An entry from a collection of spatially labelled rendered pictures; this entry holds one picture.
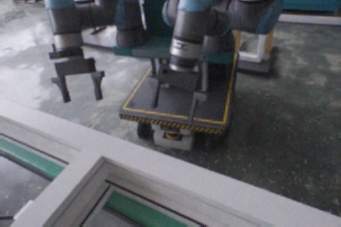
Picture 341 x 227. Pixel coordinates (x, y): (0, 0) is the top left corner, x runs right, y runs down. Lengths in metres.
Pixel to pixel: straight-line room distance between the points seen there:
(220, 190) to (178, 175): 0.07
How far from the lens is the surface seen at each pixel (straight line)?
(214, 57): 1.15
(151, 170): 0.38
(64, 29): 0.84
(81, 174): 0.41
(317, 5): 3.92
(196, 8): 0.64
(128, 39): 1.25
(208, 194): 0.35
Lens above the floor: 1.25
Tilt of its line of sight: 39 degrees down
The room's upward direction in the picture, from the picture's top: 6 degrees counter-clockwise
